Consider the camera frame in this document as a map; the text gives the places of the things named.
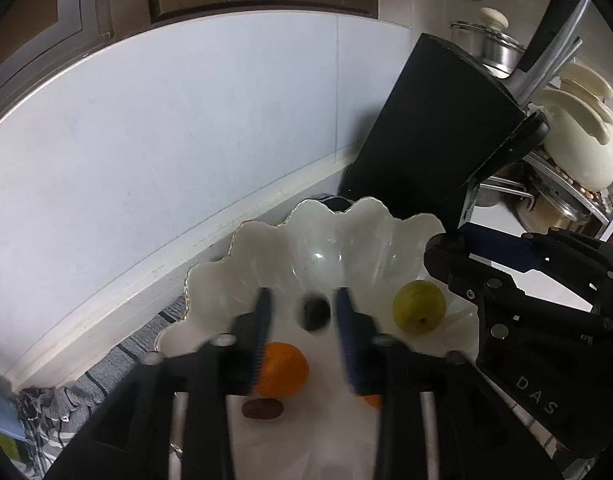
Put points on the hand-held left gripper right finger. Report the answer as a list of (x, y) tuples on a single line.
[(346, 340)]

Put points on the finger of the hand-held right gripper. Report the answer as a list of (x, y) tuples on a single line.
[(496, 247), (451, 260)]

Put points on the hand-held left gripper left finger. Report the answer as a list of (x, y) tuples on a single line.
[(261, 330)]

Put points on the orange mandarin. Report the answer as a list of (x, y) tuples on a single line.
[(286, 367), (371, 400)]

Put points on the green apple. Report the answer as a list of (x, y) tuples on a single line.
[(419, 307)]

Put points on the white scalloped bowl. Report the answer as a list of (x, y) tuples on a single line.
[(306, 240)]

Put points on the wide steel pot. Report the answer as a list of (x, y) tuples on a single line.
[(501, 192)]

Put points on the small steel pot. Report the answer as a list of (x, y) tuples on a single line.
[(551, 207)]

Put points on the stainless steel pots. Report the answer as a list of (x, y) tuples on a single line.
[(561, 172)]

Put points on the black knife block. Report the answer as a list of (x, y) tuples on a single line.
[(426, 125)]

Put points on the white ceramic pot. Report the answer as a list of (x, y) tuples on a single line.
[(581, 135)]

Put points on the steel pot with lid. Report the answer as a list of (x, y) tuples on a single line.
[(486, 45)]

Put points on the black and white checked cloth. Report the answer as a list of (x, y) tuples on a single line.
[(51, 410)]

